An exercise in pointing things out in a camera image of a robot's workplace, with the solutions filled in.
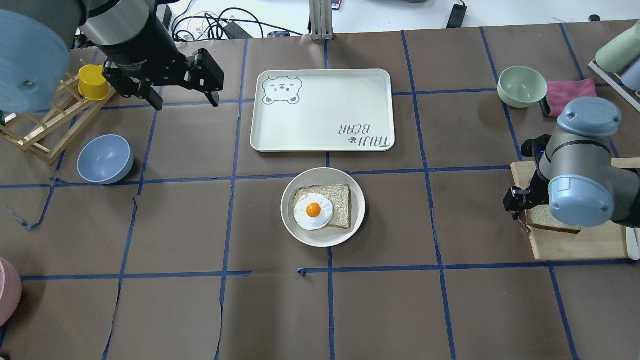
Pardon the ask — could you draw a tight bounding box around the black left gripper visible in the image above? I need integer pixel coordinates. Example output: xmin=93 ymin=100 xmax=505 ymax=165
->
xmin=102 ymin=20 xmax=225 ymax=111

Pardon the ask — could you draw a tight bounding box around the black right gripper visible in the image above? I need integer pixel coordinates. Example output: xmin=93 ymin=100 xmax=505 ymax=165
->
xmin=503 ymin=134 xmax=551 ymax=220

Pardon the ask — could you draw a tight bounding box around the bread slice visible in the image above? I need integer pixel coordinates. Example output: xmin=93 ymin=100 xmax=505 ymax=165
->
xmin=525 ymin=204 xmax=582 ymax=234
xmin=291 ymin=184 xmax=351 ymax=229

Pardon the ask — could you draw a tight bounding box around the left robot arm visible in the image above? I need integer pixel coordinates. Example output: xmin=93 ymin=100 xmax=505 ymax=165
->
xmin=0 ymin=0 xmax=225 ymax=113

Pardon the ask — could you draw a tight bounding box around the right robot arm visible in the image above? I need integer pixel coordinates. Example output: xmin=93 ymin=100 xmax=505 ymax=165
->
xmin=503 ymin=96 xmax=640 ymax=228

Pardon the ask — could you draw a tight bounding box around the bread slice on plate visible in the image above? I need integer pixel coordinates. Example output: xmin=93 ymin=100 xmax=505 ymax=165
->
xmin=291 ymin=184 xmax=351 ymax=229

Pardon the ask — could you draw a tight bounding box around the white round plate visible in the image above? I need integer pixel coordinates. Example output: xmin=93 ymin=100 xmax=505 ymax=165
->
xmin=279 ymin=167 xmax=366 ymax=248

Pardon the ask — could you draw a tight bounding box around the yellow cup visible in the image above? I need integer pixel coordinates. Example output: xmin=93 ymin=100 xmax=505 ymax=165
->
xmin=78 ymin=64 xmax=110 ymax=101

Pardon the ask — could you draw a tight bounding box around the black power adapter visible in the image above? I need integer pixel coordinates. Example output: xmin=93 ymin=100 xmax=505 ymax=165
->
xmin=222 ymin=22 xmax=253 ymax=40

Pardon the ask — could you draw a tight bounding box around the blue bowl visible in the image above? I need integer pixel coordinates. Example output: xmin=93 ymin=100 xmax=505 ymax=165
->
xmin=77 ymin=134 xmax=135 ymax=185

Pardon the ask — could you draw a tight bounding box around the wooden cutting board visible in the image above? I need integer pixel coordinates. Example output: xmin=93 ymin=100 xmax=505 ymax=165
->
xmin=510 ymin=157 xmax=640 ymax=262

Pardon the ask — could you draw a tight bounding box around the green bowl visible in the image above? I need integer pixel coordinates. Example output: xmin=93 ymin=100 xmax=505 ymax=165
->
xmin=497 ymin=66 xmax=547 ymax=109

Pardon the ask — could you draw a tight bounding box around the pink cloth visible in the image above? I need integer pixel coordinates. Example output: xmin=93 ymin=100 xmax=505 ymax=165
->
xmin=539 ymin=78 xmax=598 ymax=118

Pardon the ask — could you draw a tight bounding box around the white plastic fork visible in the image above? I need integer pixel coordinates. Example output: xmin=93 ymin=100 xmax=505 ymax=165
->
xmin=625 ymin=227 xmax=640 ymax=261

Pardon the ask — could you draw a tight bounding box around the wooden cup rack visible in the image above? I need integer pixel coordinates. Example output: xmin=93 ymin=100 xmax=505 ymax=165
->
xmin=1 ymin=73 xmax=115 ymax=165

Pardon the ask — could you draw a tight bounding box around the white bear tray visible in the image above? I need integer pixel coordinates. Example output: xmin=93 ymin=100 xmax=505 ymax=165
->
xmin=250 ymin=68 xmax=396 ymax=152

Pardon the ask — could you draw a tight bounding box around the blue cup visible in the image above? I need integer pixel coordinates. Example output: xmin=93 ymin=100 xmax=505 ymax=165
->
xmin=620 ymin=59 xmax=640 ymax=92

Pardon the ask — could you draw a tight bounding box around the green cup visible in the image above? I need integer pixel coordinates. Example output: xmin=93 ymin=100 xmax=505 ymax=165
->
xmin=595 ymin=22 xmax=640 ymax=73

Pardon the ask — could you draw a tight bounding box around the fried egg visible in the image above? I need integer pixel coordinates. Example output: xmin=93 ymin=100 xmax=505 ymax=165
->
xmin=293 ymin=193 xmax=334 ymax=231

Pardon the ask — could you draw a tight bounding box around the pink bowl with ice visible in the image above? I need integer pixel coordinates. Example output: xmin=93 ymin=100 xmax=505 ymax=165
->
xmin=0 ymin=257 xmax=23 ymax=326

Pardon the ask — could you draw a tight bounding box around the white wire cup rack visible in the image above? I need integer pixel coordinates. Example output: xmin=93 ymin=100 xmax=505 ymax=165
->
xmin=589 ymin=60 xmax=640 ymax=112

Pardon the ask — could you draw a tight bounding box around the aluminium frame post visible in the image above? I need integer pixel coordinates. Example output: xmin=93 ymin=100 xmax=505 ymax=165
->
xmin=308 ymin=0 xmax=335 ymax=42

